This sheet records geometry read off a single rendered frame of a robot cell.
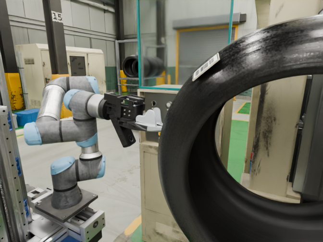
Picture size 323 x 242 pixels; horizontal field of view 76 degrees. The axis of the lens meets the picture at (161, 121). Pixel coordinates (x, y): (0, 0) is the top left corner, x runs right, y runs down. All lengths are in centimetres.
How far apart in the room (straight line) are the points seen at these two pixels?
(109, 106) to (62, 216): 69
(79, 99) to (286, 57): 55
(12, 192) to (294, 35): 113
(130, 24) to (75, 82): 1138
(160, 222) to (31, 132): 118
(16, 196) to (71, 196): 23
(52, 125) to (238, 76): 58
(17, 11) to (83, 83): 838
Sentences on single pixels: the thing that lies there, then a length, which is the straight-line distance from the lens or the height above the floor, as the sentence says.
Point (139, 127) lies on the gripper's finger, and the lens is 57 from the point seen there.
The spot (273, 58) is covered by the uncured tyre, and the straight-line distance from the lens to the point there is 38.
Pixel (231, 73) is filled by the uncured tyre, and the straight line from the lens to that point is 38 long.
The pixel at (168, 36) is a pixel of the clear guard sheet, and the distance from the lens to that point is 129.
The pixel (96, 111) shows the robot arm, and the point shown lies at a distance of 65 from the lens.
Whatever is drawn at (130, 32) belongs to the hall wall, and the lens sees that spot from 1233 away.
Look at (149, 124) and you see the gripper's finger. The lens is 57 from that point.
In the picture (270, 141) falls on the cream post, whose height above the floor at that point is 115.
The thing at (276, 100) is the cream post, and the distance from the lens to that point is 80.
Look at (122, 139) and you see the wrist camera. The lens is 64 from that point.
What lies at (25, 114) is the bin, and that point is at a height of 29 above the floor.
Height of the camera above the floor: 141
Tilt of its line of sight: 15 degrees down
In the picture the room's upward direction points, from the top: straight up
